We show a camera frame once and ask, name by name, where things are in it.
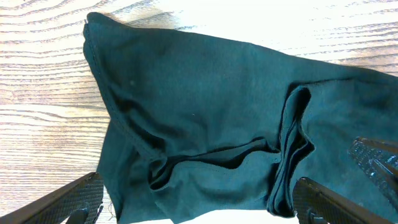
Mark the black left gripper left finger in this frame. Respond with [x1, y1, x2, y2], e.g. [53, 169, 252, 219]
[1, 172, 104, 224]

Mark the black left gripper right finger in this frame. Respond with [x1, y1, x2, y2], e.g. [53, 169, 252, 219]
[293, 177, 392, 224]

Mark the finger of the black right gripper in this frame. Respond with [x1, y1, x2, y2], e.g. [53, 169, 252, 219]
[348, 138, 397, 208]

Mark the black t-shirt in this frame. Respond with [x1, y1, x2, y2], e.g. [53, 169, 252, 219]
[83, 12, 397, 223]

